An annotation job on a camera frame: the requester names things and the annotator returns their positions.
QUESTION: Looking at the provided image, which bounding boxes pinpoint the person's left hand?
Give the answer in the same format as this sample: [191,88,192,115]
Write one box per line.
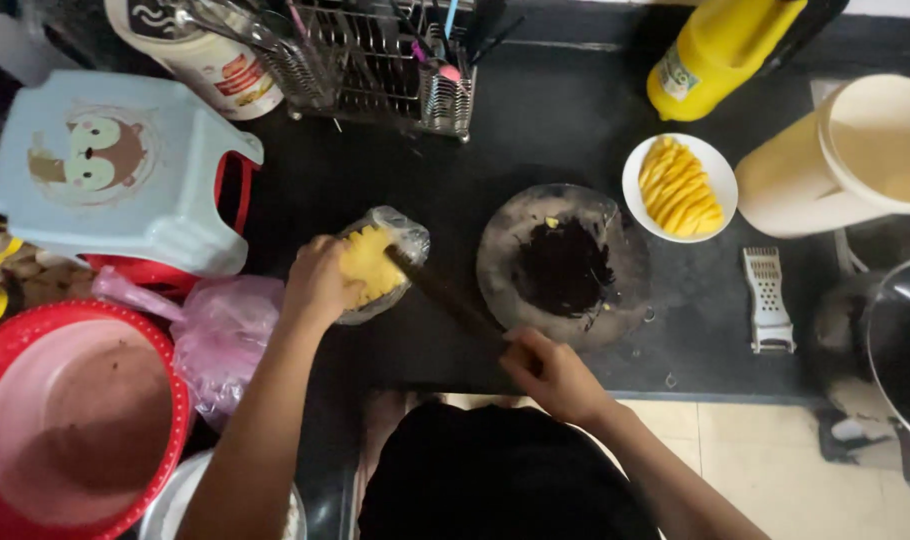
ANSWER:
[284,234,368,324]

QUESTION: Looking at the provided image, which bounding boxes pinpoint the person's right hand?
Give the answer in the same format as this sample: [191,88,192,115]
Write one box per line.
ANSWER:
[498,327,614,426]

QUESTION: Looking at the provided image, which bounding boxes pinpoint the peeled yellow pineapple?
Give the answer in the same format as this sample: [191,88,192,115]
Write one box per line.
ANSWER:
[339,225,411,311]

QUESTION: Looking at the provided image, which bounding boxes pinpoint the clear plastic bag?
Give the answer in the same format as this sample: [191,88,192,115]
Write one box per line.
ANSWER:
[333,205,431,327]

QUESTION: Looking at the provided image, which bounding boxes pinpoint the dark long knife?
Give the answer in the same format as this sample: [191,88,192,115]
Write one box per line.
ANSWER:
[383,244,510,342]

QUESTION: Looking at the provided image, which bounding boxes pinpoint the round cutting board with peels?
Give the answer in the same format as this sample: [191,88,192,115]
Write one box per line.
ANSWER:
[476,183,651,351]

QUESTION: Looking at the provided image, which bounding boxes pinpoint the person's black clothing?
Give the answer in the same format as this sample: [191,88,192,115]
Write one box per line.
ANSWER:
[357,401,662,540]

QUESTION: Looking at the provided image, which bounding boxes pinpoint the red plastic stool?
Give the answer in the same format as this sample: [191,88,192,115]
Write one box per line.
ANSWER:
[80,150,263,300]

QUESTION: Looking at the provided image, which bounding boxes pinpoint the pink plastic bag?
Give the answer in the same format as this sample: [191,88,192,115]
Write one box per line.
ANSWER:
[91,265,287,432]

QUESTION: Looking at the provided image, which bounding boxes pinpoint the metal dish rack with utensils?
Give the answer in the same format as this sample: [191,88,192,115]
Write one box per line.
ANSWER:
[176,0,527,144]

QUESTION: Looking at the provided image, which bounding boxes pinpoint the yellow pineapple slices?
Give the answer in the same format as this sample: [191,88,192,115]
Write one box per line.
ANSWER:
[638,135,725,238]

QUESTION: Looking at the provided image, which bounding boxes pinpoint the white plate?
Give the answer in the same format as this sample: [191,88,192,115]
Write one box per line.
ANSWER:
[621,132,740,244]

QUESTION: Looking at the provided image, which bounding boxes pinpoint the light blue plastic stool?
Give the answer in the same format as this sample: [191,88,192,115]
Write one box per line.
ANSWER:
[0,69,265,279]

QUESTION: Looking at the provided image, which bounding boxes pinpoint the white labelled container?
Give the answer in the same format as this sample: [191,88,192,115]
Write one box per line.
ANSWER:
[104,0,285,122]

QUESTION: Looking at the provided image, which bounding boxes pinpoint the white hand grater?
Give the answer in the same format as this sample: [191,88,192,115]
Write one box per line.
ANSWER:
[741,246,797,355]

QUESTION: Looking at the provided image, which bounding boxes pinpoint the steel bowl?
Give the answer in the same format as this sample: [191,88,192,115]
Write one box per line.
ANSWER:
[138,450,308,540]

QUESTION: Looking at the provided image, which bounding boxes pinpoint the pink plastic basin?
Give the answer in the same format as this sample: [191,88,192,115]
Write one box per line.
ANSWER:
[0,318,176,528]

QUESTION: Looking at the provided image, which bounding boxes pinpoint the bag with yellow ribbon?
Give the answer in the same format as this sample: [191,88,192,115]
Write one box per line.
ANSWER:
[0,213,96,324]

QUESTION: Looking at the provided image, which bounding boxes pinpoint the red colander basket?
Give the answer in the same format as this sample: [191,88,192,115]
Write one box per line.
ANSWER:
[0,298,194,540]

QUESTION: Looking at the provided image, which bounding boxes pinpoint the yellow plastic jug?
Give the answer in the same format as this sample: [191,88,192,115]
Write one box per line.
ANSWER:
[646,0,810,123]

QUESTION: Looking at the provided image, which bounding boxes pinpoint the cream plastic bucket with lid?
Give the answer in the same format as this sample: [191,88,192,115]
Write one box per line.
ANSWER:
[734,73,910,240]

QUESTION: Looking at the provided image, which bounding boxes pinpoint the black metal wok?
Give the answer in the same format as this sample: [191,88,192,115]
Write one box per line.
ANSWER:
[863,255,910,500]

